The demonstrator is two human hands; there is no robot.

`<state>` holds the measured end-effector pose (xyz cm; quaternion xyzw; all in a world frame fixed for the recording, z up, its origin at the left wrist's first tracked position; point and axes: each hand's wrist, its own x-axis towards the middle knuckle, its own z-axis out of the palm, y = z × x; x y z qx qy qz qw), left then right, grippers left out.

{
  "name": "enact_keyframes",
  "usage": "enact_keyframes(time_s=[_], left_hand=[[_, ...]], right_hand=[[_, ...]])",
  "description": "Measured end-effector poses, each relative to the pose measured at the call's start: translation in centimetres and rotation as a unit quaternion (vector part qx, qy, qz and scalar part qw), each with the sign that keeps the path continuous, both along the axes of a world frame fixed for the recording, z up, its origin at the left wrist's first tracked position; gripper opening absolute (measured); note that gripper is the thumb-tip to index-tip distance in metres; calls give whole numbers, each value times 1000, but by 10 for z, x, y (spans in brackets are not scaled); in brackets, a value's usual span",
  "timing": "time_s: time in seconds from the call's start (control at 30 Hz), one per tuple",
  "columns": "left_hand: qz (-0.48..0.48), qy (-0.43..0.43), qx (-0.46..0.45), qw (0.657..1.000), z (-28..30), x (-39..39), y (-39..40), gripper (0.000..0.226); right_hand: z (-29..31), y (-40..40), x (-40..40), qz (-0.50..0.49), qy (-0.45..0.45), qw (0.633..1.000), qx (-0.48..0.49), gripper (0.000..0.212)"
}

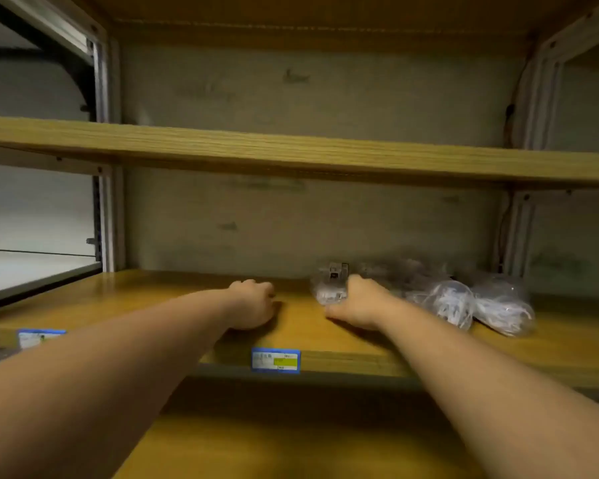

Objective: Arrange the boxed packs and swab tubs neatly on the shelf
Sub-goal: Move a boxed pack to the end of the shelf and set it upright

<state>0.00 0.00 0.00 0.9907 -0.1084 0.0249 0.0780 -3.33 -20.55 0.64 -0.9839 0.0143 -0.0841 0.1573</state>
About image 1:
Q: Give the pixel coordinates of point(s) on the white metal crossbar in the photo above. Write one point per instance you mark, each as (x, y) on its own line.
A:
(40, 159)
(579, 32)
(55, 22)

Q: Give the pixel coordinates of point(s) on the person's left forearm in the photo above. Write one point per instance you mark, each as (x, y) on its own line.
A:
(105, 384)

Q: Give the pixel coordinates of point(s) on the labelled transparent plastic box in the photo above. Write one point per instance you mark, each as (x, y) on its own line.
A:
(329, 293)

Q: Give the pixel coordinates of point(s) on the person's right hand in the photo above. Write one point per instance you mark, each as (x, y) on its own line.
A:
(364, 304)

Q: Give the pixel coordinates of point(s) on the black metal bracket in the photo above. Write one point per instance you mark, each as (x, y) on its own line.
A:
(30, 52)

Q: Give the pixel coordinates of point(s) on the person's left hand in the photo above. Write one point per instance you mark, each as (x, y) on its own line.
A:
(252, 304)

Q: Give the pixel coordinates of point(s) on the wooden shelf board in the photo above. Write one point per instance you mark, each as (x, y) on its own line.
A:
(279, 154)
(279, 444)
(329, 14)
(155, 304)

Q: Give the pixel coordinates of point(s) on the blue price label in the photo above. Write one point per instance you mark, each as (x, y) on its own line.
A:
(275, 360)
(40, 338)

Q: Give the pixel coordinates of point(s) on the person's right forearm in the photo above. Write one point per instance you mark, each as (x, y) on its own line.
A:
(479, 394)

